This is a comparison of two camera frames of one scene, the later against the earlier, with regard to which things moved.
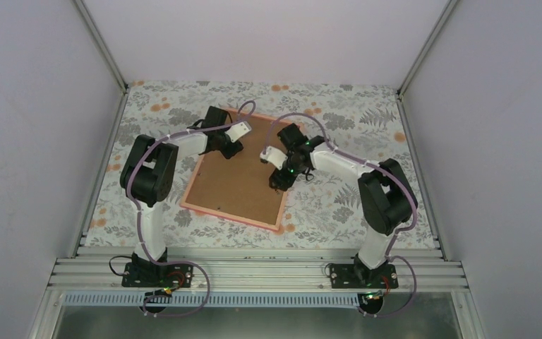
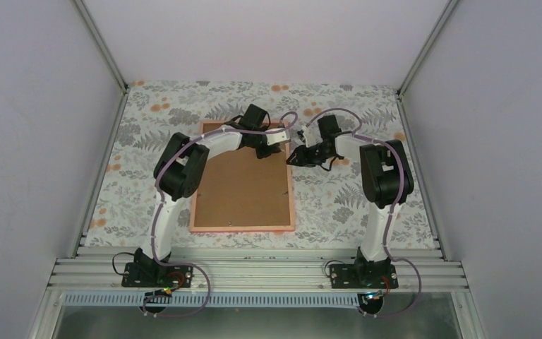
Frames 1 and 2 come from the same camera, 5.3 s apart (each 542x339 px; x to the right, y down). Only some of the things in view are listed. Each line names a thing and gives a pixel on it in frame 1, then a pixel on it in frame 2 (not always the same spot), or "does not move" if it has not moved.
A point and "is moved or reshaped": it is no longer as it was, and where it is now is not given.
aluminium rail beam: x=253 y=269 does not move
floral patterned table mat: x=366 y=118 does not move
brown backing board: x=241 y=184 is moved or reshaped
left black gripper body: x=226 y=153 -> x=261 y=154
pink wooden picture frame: x=238 y=188 -> x=207 y=124
